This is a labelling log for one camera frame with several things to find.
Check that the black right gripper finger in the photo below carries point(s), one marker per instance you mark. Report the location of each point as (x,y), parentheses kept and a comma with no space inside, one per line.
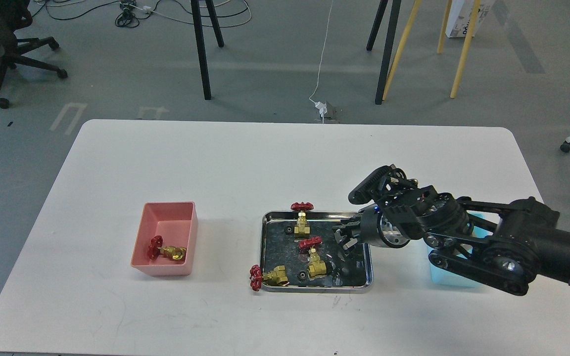
(350,226)
(348,242)

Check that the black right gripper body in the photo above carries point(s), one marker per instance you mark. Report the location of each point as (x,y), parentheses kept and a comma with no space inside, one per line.
(410,215)

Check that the brass valve red wheel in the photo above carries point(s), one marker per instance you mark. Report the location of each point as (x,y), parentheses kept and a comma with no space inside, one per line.
(156,248)

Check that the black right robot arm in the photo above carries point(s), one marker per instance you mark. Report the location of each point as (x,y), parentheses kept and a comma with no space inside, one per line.
(504,246)

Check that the pink plastic box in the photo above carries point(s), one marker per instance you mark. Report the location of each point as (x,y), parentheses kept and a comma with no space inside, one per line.
(177,223)

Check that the white cardboard box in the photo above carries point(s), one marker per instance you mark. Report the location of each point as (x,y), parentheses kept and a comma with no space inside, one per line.
(460,14)

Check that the metal tray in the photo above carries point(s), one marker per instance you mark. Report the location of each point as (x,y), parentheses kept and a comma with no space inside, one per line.
(352,273)

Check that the yellow wooden legs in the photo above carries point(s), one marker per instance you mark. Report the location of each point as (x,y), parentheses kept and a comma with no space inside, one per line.
(440,45)

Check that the black tripod legs right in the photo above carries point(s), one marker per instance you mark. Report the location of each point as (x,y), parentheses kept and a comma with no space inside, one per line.
(388,42)

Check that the black office chair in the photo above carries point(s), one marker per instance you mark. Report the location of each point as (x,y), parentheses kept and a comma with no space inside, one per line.
(15,15)

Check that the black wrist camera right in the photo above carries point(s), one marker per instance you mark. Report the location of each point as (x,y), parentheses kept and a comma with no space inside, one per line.
(379,184)

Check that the brass valve top red handle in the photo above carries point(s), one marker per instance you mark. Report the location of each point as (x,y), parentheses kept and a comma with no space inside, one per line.
(302,228)

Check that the brass valve red handle centre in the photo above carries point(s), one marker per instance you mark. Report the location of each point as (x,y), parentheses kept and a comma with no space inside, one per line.
(316,266)

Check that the brass valve red handle bottom-left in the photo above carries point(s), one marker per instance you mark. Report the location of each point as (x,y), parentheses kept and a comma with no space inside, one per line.
(275,277)

